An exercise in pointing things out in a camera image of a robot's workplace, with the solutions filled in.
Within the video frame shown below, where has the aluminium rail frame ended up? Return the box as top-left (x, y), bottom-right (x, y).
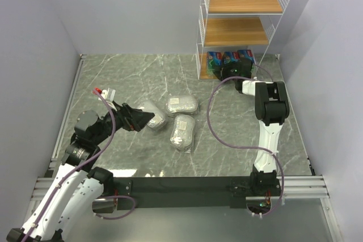
top-left (31, 53), bottom-right (331, 200)

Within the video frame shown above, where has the blue green sponge pack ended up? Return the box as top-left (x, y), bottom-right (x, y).
top-left (222, 51), bottom-right (241, 68)
top-left (206, 51), bottom-right (222, 76)
top-left (237, 49), bottom-right (255, 62)

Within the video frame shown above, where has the purple cable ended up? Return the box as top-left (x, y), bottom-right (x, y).
top-left (16, 90), bottom-right (137, 242)
top-left (206, 63), bottom-right (285, 220)

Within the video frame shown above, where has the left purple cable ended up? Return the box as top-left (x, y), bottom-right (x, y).
top-left (16, 90), bottom-right (137, 242)

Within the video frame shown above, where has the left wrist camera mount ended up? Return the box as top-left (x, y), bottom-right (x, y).
top-left (93, 87), bottom-right (116, 109)

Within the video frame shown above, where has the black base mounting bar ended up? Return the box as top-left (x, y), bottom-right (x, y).
top-left (113, 176), bottom-right (256, 211)

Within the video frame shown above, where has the white wire wooden shelf rack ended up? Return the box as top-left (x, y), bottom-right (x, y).
top-left (196, 0), bottom-right (290, 80)

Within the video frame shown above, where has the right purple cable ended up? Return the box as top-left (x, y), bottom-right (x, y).
top-left (206, 63), bottom-right (285, 220)

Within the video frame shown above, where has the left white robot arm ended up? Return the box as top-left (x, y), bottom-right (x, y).
top-left (6, 103), bottom-right (155, 241)

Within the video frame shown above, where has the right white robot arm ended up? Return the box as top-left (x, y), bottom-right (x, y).
top-left (220, 58), bottom-right (290, 193)

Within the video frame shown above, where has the silver sponge pack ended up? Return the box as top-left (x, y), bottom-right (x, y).
top-left (170, 114), bottom-right (196, 153)
top-left (139, 100), bottom-right (167, 130)
top-left (166, 95), bottom-right (199, 117)

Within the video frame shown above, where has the silver sponge pack top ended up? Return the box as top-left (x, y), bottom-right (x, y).
top-left (166, 95), bottom-right (199, 117)

